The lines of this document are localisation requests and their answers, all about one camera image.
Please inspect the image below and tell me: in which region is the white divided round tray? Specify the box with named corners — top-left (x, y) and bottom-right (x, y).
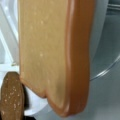
top-left (0, 0), bottom-right (51, 116)

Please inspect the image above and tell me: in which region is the brown round patty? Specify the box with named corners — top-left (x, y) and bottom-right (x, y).
top-left (0, 72), bottom-right (24, 120)

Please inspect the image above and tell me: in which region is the white paper plate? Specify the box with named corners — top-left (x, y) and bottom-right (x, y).
top-left (90, 1), bottom-right (120, 81)

